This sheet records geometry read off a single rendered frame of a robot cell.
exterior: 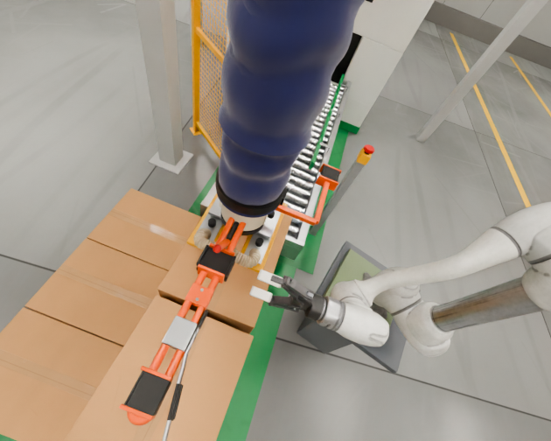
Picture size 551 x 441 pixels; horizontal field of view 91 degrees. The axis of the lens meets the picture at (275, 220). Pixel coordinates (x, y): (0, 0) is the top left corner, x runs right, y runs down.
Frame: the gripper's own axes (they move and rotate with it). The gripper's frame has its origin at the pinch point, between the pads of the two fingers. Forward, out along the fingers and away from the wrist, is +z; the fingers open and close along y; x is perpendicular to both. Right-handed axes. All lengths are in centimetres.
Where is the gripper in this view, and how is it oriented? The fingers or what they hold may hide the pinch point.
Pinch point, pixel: (258, 283)
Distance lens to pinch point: 83.4
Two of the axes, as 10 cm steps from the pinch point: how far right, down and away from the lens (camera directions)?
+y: -2.4, 5.5, 8.0
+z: -9.3, -3.7, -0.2
